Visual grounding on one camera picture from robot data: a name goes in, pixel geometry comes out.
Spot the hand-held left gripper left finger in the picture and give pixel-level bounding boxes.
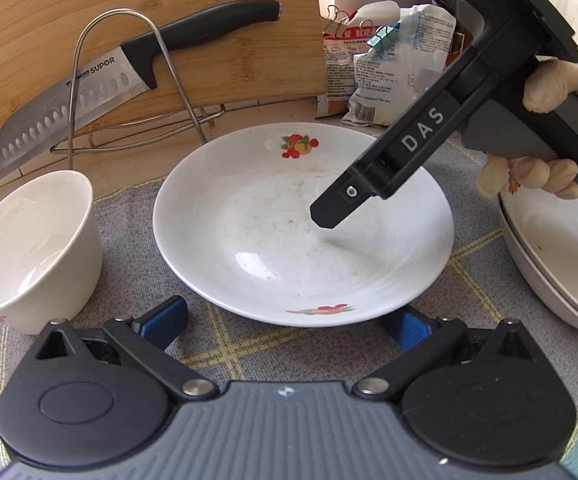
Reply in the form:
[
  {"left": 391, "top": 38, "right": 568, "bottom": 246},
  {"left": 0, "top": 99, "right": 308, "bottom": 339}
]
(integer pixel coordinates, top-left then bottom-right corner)
[{"left": 31, "top": 296, "right": 220, "bottom": 402}]

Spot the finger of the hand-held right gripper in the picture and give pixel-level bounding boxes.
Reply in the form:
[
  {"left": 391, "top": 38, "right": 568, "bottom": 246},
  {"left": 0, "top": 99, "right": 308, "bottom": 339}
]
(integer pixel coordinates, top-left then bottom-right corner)
[{"left": 310, "top": 157, "right": 404, "bottom": 231}]

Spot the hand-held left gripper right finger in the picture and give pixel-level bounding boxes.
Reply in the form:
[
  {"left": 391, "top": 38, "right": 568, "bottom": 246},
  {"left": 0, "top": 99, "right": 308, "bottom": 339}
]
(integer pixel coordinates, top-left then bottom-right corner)
[{"left": 354, "top": 309, "right": 544, "bottom": 402}]

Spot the white bowl with pink flower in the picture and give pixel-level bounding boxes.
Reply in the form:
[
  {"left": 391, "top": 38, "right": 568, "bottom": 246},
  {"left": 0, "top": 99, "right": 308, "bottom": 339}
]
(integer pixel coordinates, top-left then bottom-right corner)
[{"left": 0, "top": 170, "right": 102, "bottom": 336}]

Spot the person's right hand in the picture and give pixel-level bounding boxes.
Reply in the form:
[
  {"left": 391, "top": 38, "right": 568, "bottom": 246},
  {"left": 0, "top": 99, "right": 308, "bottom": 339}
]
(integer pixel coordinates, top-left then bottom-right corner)
[{"left": 476, "top": 49, "right": 578, "bottom": 199}]

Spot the grey checked towel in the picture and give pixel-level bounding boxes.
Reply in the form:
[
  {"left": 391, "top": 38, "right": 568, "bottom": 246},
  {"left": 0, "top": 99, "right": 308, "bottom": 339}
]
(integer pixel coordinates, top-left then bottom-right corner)
[{"left": 0, "top": 132, "right": 578, "bottom": 480}]

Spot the green binder clip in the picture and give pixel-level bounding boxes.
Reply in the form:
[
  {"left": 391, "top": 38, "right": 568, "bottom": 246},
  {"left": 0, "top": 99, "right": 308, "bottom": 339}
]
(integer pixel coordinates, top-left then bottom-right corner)
[{"left": 369, "top": 22, "right": 402, "bottom": 53}]

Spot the red and white seasoning bag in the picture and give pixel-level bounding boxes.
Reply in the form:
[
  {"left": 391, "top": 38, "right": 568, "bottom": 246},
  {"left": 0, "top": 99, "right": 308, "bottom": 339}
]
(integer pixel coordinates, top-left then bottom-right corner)
[{"left": 319, "top": 7, "right": 374, "bottom": 118}]

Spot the bamboo cutting board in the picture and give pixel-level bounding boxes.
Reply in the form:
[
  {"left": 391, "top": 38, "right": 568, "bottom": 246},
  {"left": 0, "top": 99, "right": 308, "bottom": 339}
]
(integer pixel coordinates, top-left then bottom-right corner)
[{"left": 0, "top": 0, "right": 330, "bottom": 173}]

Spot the black-handled kitchen knife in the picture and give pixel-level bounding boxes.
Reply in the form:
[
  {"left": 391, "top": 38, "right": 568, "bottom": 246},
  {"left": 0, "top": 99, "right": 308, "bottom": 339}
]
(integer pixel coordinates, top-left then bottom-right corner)
[{"left": 0, "top": 0, "right": 282, "bottom": 181}]

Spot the metal wire rack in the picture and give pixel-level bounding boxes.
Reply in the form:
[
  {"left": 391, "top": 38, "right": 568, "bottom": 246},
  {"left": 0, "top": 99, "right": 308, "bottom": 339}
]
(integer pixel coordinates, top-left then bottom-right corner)
[{"left": 49, "top": 9, "right": 227, "bottom": 171}]

